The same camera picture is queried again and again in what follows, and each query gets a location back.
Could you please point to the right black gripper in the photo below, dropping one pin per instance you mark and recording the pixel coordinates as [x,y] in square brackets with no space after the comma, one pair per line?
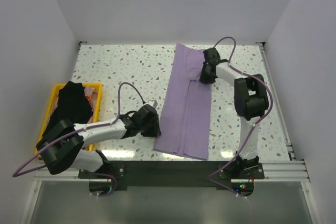
[203,78]

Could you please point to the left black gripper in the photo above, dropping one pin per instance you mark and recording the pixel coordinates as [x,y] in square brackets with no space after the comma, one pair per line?
[155,130]

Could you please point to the purple t shirt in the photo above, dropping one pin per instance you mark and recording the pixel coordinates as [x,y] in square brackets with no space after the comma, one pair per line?
[186,115]

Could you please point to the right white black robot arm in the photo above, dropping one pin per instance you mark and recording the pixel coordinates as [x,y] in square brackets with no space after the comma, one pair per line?
[251,102]

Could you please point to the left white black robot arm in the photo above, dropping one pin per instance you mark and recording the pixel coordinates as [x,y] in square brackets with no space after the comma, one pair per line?
[63,146]

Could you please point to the yellow plastic tray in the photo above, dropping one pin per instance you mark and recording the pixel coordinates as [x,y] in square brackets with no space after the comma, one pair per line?
[44,119]

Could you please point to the black t shirt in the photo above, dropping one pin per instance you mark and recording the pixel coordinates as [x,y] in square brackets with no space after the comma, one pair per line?
[72,104]

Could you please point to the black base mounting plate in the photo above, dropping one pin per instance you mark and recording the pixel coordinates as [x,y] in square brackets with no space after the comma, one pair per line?
[203,174]

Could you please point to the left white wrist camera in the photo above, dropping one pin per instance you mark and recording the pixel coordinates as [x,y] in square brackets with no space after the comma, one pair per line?
[152,103]

